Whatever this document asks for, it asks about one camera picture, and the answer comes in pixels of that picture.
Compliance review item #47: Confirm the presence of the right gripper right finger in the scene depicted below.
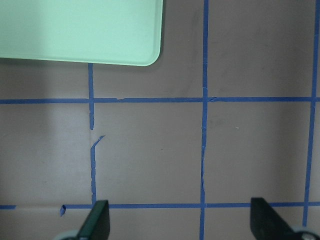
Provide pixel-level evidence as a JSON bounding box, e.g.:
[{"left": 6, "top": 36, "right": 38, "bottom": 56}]
[{"left": 250, "top": 197, "right": 296, "bottom": 240}]

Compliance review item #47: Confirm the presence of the light green tray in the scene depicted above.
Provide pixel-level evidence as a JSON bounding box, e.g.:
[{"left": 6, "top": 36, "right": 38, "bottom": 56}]
[{"left": 0, "top": 0, "right": 164, "bottom": 66}]

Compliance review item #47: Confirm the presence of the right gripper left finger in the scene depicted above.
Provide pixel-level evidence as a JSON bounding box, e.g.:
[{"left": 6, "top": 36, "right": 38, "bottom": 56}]
[{"left": 76, "top": 200, "right": 111, "bottom": 240}]

